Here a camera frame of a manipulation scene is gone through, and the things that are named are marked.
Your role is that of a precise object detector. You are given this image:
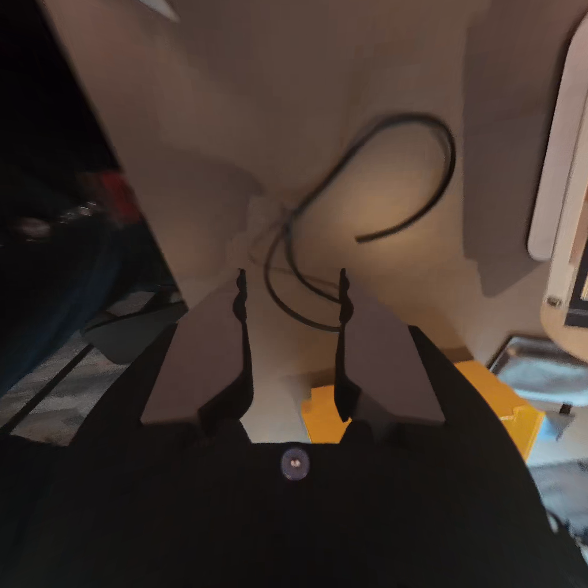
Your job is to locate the reflective metal tray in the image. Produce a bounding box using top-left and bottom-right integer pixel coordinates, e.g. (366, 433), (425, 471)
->
(487, 334), (588, 416)

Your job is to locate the black cable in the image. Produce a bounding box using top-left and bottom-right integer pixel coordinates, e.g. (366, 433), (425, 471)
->
(248, 112), (457, 332)

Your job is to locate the yellow plastic bin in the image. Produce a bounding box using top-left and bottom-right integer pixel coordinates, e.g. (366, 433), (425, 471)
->
(301, 360), (545, 460)

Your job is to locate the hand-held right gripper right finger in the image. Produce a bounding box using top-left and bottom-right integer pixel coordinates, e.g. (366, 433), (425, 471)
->
(334, 267), (446, 425)

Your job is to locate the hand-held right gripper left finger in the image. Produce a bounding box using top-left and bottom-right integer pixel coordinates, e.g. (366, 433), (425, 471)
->
(139, 268), (254, 436)

